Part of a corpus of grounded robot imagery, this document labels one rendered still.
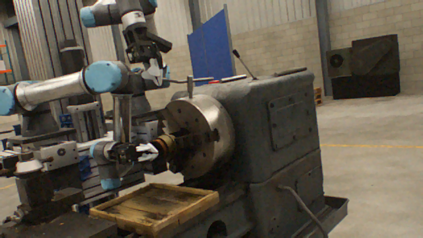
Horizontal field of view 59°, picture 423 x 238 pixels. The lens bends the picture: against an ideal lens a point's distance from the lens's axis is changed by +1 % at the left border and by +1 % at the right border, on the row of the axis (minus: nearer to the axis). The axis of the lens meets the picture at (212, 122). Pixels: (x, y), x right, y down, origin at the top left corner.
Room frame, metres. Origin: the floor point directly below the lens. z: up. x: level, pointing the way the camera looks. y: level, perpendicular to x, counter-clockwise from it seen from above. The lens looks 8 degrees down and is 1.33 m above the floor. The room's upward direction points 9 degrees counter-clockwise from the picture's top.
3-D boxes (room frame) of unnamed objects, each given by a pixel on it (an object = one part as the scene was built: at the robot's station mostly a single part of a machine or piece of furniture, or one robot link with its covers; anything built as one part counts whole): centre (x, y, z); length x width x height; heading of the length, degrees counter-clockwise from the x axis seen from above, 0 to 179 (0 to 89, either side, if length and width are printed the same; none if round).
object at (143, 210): (1.26, 0.25, 0.89); 0.36 x 0.30 x 0.04; 48
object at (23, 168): (1.06, 0.55, 1.13); 0.08 x 0.08 x 0.03
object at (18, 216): (1.08, 0.53, 0.99); 0.20 x 0.10 x 0.05; 138
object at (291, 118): (1.75, -0.17, 1.06); 0.59 x 0.48 x 0.39; 138
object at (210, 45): (8.35, -0.09, 1.18); 4.12 x 0.80 x 2.35; 12
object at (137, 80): (1.97, 0.38, 1.33); 0.13 x 0.12 x 0.14; 93
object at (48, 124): (1.64, 0.76, 1.21); 0.15 x 0.15 x 0.10
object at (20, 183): (1.06, 0.54, 1.07); 0.07 x 0.07 x 0.10; 48
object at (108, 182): (1.46, 0.44, 0.98); 0.11 x 0.08 x 0.11; 170
